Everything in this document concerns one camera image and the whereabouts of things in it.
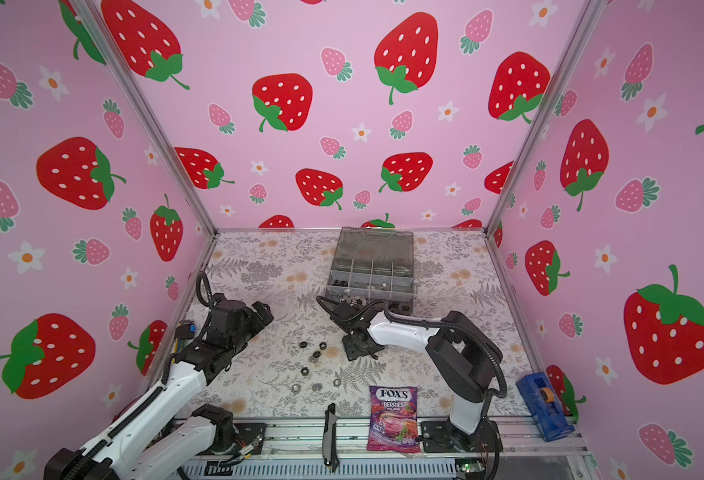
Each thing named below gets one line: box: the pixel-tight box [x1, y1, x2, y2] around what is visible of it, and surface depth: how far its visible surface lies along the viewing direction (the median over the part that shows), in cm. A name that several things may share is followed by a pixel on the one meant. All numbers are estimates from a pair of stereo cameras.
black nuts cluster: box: [299, 341, 327, 359], surface depth 92 cm
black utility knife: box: [322, 403, 339, 473], surface depth 75 cm
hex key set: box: [172, 320, 197, 364], surface depth 94 cm
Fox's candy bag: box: [367, 385, 421, 453], surface depth 76 cm
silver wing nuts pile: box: [339, 296, 367, 306], surface depth 102 cm
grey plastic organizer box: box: [326, 226, 414, 315], surface depth 110 cm
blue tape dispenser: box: [516, 372, 575, 442], surface depth 76 cm
